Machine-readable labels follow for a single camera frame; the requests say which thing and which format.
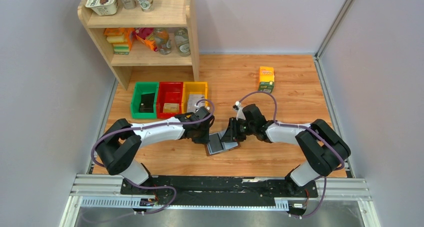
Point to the wooden shelf unit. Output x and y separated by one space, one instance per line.
167 14

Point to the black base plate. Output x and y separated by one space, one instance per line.
220 191

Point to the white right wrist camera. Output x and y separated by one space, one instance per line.
239 111

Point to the aluminium frame rail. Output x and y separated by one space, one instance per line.
101 190

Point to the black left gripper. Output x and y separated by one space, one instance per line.
204 140

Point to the stack of sponges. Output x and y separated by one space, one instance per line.
121 39

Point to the right glass jar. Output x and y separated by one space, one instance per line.
181 37

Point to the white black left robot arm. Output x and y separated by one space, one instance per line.
118 147

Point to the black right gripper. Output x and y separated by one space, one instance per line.
231 132

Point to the green plastic bin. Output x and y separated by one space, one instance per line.
141 88

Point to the black cards in green bin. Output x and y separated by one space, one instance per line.
147 103

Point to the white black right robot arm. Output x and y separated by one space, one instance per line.
323 148

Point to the yellow plastic bin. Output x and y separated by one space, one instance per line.
193 92

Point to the left glass jar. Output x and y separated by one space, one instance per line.
162 40

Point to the brown leather card holder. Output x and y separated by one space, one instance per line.
216 146

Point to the orange pink snack bag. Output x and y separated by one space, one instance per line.
146 36

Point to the tan card in red bin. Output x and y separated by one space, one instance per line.
171 108

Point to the orange green carton box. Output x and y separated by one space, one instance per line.
266 81

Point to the red plastic bin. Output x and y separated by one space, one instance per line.
168 92

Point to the white cards in yellow bin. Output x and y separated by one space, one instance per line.
192 100

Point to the yoghurt tub with chocolate label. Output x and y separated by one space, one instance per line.
102 7

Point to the glass jar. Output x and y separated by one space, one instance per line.
162 40
181 37

